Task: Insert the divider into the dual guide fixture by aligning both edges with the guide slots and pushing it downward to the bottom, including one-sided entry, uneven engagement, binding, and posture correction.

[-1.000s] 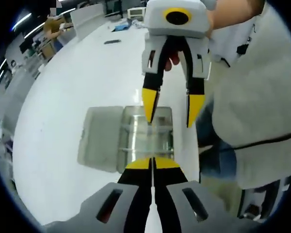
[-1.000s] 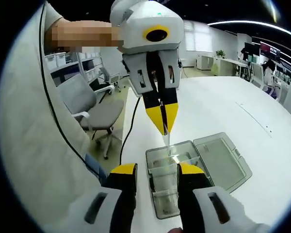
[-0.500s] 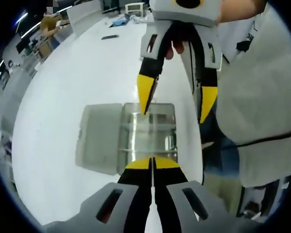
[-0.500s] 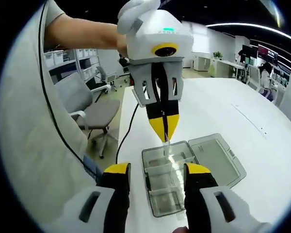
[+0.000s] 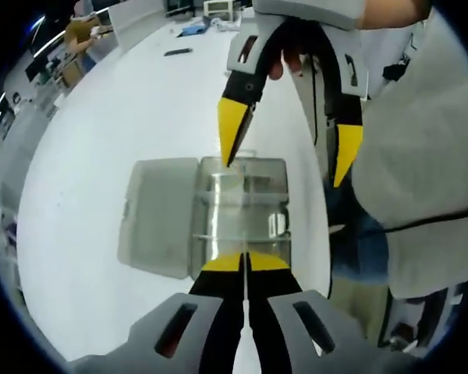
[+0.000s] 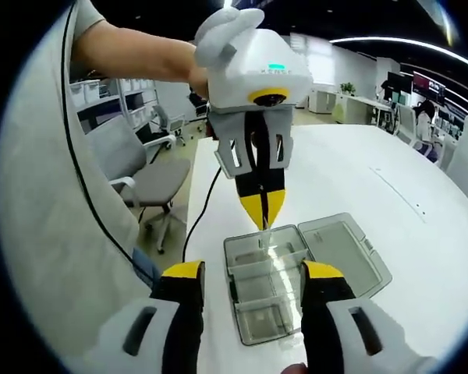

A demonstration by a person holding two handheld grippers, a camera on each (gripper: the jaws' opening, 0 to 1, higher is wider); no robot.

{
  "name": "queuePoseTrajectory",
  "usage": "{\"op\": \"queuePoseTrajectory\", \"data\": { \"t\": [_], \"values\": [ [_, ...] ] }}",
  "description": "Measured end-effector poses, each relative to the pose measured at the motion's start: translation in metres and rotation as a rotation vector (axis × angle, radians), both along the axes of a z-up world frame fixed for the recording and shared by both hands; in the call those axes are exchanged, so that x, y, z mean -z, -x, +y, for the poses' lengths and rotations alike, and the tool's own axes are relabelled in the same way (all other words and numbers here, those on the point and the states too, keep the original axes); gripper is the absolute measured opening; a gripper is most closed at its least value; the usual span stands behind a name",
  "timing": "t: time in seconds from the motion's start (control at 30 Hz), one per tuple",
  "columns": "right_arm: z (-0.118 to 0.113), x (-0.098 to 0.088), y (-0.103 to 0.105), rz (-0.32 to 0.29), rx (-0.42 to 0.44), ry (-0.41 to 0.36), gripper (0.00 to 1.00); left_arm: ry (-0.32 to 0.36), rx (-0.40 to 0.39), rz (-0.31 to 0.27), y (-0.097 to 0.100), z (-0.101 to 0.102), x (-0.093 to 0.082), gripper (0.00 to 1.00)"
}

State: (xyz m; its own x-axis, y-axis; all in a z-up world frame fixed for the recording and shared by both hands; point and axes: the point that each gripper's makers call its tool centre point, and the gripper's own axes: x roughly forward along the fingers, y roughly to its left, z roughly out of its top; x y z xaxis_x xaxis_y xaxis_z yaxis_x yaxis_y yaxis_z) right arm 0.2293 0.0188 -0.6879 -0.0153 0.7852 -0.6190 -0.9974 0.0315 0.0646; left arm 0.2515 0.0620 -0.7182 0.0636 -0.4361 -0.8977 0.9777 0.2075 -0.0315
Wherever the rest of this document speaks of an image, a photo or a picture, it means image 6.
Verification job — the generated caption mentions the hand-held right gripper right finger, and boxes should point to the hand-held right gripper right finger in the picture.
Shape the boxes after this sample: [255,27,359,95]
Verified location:
[300,259,438,374]

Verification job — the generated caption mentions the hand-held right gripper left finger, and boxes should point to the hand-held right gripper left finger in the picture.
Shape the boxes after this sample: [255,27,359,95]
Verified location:
[81,259,206,374]

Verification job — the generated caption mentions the clear plastic divider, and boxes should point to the clear plastic divider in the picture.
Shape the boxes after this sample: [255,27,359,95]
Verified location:
[226,255,272,280]
[271,249,311,273]
[259,228,274,266]
[268,268,297,336]

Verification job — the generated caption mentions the grey transparent guide fixture box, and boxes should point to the grey transparent guide fixture box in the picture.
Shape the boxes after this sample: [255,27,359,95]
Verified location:
[222,212,394,347]

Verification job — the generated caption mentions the person's blue jeans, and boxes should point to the person's blue jeans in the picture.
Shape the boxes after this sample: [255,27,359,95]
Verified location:
[132,249,161,289]

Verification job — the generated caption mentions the white cabinet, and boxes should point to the white cabinet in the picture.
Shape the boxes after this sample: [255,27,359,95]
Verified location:
[310,90,340,115]

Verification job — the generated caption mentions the grey office chair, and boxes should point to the grey office chair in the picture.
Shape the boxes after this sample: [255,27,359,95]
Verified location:
[89,116,192,254]

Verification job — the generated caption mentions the white office chair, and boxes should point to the white office chair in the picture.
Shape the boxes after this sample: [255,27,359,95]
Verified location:
[150,104,188,149]

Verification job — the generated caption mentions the ceiling light strip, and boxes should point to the ceiling light strip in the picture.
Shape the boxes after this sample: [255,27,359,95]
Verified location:
[328,35,468,71]

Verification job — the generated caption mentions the black cable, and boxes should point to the black cable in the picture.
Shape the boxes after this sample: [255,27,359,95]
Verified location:
[60,0,159,284]
[182,143,235,263]

